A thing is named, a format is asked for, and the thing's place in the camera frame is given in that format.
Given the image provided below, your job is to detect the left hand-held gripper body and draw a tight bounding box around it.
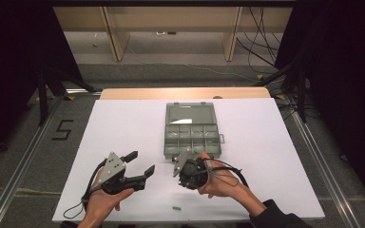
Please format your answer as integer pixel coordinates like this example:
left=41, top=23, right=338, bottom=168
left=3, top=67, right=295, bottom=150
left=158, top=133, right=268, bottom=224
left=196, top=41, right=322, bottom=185
left=89, top=151, right=147, bottom=196

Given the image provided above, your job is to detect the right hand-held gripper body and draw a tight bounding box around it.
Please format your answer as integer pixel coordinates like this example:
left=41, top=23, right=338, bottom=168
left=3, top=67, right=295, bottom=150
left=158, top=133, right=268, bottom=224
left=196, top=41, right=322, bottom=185
left=172, top=150, right=209, bottom=191

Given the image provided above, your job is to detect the clear plastic compartment box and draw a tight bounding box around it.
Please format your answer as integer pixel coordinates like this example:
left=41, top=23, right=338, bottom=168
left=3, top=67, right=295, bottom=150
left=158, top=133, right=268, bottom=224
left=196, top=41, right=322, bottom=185
left=163, top=102, right=226, bottom=162

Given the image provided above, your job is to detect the person's right hand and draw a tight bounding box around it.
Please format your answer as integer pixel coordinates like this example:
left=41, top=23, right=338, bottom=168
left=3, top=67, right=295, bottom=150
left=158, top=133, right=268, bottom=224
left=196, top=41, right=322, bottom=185
left=196, top=151, right=248, bottom=200

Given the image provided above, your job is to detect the person's left hand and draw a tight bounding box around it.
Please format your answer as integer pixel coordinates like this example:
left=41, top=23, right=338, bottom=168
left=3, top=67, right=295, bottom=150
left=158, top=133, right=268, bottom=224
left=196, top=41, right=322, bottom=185
left=82, top=167, right=135, bottom=224

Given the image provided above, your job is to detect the white foam board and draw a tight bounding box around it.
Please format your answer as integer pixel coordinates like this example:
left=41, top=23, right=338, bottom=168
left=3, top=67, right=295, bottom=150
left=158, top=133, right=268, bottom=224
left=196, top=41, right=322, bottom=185
left=51, top=98, right=326, bottom=223

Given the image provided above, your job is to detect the light wooden table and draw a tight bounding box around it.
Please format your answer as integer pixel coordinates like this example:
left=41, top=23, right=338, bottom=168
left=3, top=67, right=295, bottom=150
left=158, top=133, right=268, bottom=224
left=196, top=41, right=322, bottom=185
left=99, top=86, right=272, bottom=101

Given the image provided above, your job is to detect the black tripod stand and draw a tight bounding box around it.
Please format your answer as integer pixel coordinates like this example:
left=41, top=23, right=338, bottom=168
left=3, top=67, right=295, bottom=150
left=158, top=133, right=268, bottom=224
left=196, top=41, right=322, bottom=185
left=37, top=66, right=98, bottom=127
left=254, top=60, right=309, bottom=124

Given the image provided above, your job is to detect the light wooden desk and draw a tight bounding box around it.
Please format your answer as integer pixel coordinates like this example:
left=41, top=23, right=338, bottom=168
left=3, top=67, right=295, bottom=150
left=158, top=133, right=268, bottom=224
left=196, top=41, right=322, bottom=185
left=52, top=6, right=295, bottom=63

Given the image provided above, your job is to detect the dark curtain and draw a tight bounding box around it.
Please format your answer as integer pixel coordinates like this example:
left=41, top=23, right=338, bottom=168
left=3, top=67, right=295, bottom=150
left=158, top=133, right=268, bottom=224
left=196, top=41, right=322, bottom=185
left=275, top=0, right=365, bottom=218
left=0, top=0, right=84, bottom=167

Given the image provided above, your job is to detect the right hand-held gripper cable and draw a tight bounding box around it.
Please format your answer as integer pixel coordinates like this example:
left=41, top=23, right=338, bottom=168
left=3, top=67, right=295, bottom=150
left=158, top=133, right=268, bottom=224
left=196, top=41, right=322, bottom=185
left=202, top=158, right=250, bottom=189

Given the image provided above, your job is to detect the aluminium floor rail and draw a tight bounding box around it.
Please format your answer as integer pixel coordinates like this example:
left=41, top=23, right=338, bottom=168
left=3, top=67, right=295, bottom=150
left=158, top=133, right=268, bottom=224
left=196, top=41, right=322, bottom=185
left=286, top=107, right=364, bottom=228
left=0, top=94, right=66, bottom=228

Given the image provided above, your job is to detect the thin white floor cable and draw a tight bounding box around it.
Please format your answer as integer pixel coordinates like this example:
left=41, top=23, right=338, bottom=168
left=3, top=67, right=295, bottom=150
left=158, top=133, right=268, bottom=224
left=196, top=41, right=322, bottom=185
left=125, top=44, right=259, bottom=84

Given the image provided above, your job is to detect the bundle of black cables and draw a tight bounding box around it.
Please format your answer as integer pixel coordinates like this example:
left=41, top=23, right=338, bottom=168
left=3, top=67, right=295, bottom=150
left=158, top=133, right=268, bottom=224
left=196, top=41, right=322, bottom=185
left=235, top=7, right=283, bottom=74

